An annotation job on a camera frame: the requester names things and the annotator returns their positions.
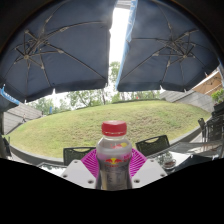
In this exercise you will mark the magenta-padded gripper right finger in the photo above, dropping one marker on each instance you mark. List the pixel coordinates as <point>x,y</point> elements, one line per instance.
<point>148,171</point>

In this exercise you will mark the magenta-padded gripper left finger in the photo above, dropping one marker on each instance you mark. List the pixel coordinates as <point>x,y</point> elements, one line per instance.
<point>78,173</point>

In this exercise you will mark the clear red-capped drink bottle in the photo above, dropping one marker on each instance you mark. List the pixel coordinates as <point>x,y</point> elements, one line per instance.
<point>113,163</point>

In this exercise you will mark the black mesh patio chair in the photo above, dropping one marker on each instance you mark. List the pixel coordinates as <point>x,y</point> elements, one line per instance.
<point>152,145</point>
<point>77,155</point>

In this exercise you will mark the small dark ashtray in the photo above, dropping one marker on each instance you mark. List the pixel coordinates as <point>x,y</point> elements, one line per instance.
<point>168,163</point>

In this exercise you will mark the grey slatted metal table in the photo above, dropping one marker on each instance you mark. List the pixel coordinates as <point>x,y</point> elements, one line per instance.
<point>196,148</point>

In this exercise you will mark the group of black chairs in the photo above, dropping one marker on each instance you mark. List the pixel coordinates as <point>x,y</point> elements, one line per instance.
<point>212,128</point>

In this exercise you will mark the person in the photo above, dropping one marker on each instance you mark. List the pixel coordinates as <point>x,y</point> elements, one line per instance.
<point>23,118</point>

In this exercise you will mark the blue parasol with white print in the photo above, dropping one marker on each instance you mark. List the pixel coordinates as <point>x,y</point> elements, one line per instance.
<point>7,96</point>

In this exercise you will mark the beige parasol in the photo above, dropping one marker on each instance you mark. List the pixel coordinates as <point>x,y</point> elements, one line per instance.
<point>210,83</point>

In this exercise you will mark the large dark blue parasol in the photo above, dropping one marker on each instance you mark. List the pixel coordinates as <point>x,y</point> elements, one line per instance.
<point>170,50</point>
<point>56,46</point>

